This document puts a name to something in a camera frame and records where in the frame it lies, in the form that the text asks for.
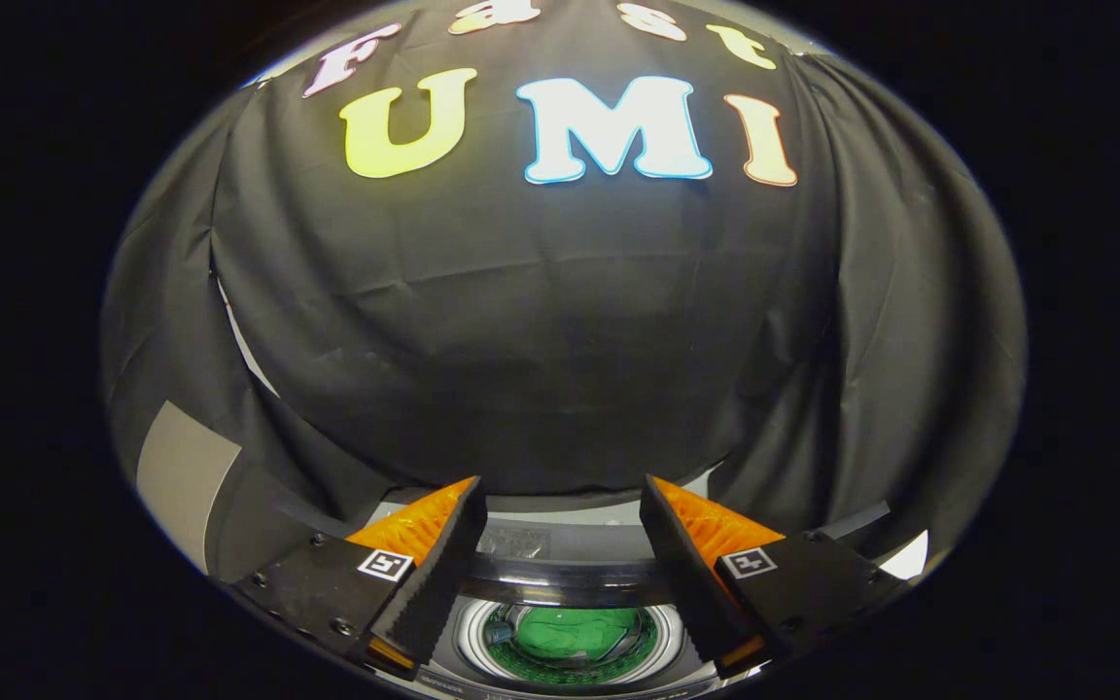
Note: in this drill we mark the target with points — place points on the black backdrop cloth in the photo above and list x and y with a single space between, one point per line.
521 340

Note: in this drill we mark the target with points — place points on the green polo shirt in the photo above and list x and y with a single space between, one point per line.
570 632

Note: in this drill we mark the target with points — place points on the dark grey cabinet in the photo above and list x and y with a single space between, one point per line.
181 476

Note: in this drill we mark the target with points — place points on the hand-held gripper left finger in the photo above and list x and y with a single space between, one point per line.
443 574

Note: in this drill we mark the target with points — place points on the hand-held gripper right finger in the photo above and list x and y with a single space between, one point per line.
682 574

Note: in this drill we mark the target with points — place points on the black washing machine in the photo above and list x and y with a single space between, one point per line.
560 507

